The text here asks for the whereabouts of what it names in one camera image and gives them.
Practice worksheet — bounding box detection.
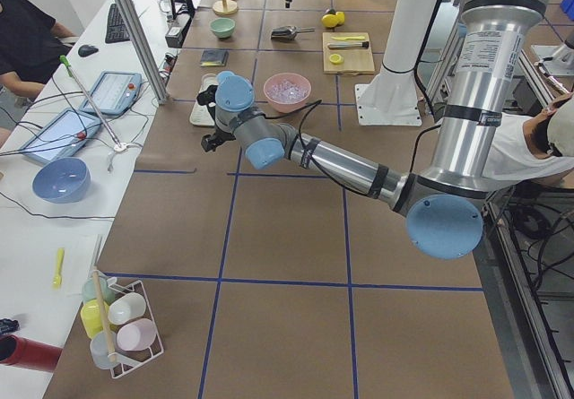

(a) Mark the person in white shirt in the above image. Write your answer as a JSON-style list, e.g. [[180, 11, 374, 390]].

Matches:
[[483, 92, 573, 186]]

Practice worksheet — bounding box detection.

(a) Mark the green tipped metal rod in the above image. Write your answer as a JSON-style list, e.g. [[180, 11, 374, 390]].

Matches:
[[59, 55, 124, 152]]

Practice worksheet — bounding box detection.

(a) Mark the person in black shirt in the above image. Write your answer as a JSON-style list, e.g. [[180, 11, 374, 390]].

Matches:
[[0, 0, 77, 144]]

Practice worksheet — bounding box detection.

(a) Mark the lemon slice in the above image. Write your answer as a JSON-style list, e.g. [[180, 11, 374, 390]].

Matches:
[[328, 54, 344, 65]]

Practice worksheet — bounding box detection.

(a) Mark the red cylinder bottle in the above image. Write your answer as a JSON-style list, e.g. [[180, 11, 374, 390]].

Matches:
[[1, 335, 62, 372]]

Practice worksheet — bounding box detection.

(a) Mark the metal ice scoop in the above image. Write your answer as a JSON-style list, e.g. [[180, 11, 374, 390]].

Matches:
[[270, 25, 315, 41]]

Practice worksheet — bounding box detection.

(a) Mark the gray folded cloth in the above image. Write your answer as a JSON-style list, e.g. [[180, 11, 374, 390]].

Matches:
[[200, 49, 229, 67]]

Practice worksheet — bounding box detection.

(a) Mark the white wire cup rack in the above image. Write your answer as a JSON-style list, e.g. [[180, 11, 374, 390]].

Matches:
[[90, 270, 164, 379]]

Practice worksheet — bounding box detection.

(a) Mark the wooden cup tree stand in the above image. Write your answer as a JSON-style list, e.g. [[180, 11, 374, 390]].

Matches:
[[212, 0, 239, 16]]

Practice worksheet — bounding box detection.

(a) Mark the far teach pendant tablet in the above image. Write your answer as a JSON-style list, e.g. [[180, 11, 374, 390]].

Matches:
[[89, 71, 143, 117]]

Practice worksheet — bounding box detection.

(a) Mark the pink cup in rack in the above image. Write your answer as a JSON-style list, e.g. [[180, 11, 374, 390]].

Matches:
[[117, 318, 157, 351]]

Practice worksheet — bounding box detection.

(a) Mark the white cup in rack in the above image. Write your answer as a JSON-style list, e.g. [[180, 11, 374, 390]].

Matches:
[[108, 292, 147, 325]]

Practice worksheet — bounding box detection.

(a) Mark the yellow cup in rack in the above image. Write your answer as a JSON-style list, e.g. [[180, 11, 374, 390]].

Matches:
[[80, 299, 103, 339]]

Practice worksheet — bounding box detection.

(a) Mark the steel muddler rod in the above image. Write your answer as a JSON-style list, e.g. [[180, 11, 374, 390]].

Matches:
[[326, 41, 370, 50]]

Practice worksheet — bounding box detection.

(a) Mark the black keyboard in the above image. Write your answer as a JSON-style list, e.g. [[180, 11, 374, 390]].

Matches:
[[104, 3, 130, 44]]

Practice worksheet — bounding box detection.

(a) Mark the teach pendant tablet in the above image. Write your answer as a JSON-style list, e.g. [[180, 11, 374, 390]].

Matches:
[[89, 71, 143, 117], [19, 108, 101, 164]]

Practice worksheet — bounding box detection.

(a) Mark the mint green bowl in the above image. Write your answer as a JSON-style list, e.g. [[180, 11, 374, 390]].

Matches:
[[210, 17, 236, 39]]

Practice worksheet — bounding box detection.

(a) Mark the yellow lemon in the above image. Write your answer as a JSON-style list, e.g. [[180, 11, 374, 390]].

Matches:
[[335, 11, 345, 26], [321, 13, 339, 29]]

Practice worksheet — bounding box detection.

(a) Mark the white serving tray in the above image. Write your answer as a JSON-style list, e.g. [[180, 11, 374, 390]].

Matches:
[[189, 74, 220, 127]]

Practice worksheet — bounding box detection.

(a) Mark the wooden cutting board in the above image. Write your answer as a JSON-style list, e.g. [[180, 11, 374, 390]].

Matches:
[[322, 32, 375, 74]]

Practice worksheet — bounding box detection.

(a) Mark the black computer mouse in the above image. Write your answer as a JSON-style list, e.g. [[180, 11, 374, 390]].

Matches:
[[77, 45, 99, 57]]

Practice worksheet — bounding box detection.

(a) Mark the blue bowl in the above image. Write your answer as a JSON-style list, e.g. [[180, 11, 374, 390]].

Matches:
[[32, 157, 91, 204]]

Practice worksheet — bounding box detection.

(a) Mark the near teach pendant tablet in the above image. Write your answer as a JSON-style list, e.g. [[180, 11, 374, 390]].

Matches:
[[19, 108, 101, 164]]

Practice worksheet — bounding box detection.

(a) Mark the yellow plastic knife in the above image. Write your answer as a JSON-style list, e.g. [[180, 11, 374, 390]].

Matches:
[[331, 36, 366, 41]]

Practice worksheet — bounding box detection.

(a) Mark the yellow spoon on desk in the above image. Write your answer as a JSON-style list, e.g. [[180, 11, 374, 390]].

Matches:
[[52, 247, 65, 289]]

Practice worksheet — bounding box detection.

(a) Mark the aluminium frame post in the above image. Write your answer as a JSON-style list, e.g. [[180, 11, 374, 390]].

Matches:
[[115, 0, 168, 105]]

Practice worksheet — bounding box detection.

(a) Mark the pink bowl of ice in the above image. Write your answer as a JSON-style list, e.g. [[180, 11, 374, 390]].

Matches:
[[263, 73, 311, 113]]

